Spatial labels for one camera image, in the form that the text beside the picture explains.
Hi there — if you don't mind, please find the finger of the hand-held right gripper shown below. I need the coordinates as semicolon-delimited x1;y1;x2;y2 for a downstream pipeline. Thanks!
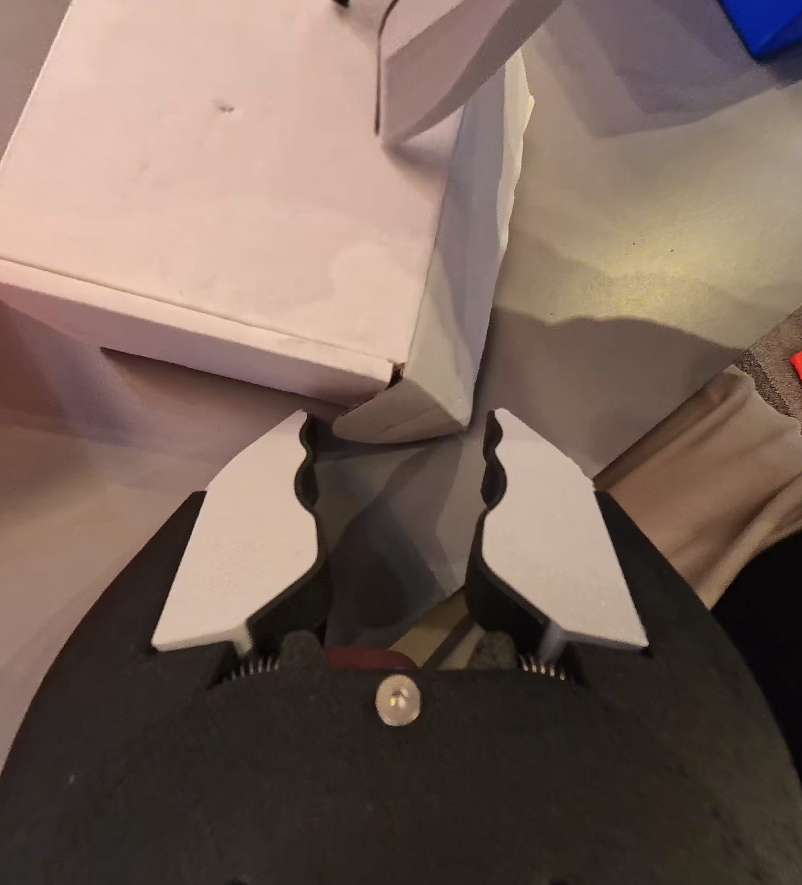
373;0;568;148

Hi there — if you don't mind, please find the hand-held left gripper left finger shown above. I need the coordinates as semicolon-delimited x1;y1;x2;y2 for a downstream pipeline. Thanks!
151;411;333;655

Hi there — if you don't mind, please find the white cardboard box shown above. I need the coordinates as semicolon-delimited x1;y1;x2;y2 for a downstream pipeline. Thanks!
0;0;535;445

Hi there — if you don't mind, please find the person's black top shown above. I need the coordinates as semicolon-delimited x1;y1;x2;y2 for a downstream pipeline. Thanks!
711;449;802;885

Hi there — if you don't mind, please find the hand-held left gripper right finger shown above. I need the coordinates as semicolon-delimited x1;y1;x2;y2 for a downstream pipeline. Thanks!
466;408;651;661

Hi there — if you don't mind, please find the blue plastic bin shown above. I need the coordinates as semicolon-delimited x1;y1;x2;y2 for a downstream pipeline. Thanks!
719;0;802;62

